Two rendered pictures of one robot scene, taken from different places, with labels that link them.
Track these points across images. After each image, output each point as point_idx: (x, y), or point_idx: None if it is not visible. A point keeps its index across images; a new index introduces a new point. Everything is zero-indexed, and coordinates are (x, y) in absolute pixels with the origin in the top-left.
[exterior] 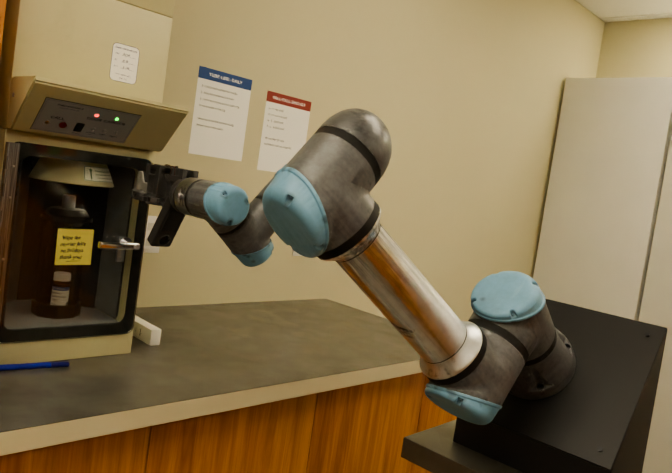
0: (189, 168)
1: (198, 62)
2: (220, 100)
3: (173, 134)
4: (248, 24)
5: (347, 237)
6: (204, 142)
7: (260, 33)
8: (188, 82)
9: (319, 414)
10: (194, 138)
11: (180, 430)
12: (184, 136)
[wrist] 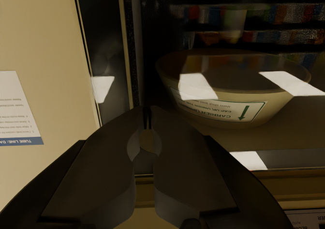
0: (5, 54)
1: (46, 146)
2: (7, 124)
3: (41, 85)
4: (15, 179)
5: None
6: (2, 84)
7: (0, 177)
8: (48, 130)
9: None
10: (16, 86)
11: None
12: (28, 85)
